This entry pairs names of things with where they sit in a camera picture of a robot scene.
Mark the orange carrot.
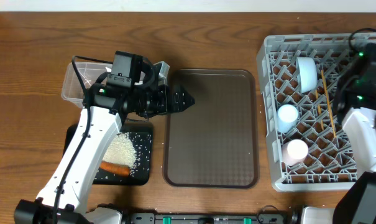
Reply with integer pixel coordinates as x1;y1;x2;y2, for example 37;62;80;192
99;161;131;177

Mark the light blue cup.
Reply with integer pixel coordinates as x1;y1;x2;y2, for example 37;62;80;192
277;104;298;133

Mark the pink cup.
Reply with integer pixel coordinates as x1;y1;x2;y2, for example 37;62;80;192
282;139;309;166

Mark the light blue rice bowl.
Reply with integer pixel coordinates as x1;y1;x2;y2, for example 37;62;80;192
296;57;318;93

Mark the wooden chopstick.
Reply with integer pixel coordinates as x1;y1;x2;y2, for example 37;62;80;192
321;70;336;139
315;89;324;131

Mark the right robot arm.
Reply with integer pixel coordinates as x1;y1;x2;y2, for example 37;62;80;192
332;43;376;223

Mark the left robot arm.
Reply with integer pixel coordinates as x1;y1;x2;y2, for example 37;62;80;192
14;83;195;223

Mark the grey dishwasher rack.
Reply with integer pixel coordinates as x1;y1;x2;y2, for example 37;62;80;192
257;28;376;192

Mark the brown serving tray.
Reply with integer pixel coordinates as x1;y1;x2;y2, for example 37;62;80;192
163;69;259;189

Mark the black plastic tray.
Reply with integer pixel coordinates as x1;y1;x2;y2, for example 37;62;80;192
62;123;154;186

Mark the spilled white rice pile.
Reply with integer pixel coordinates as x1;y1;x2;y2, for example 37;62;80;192
96;132;152;185

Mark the clear plastic bin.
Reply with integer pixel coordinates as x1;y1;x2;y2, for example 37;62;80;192
61;61;168;110

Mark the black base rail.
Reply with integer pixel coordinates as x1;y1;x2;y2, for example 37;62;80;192
91;203;334;224

